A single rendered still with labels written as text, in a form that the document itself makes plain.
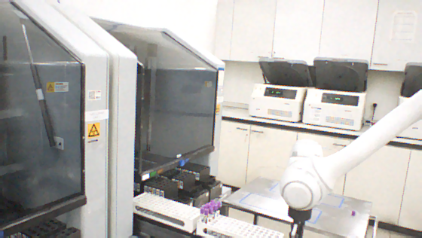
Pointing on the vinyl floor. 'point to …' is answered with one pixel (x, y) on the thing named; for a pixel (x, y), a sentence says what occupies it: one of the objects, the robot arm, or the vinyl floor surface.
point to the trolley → (339, 225)
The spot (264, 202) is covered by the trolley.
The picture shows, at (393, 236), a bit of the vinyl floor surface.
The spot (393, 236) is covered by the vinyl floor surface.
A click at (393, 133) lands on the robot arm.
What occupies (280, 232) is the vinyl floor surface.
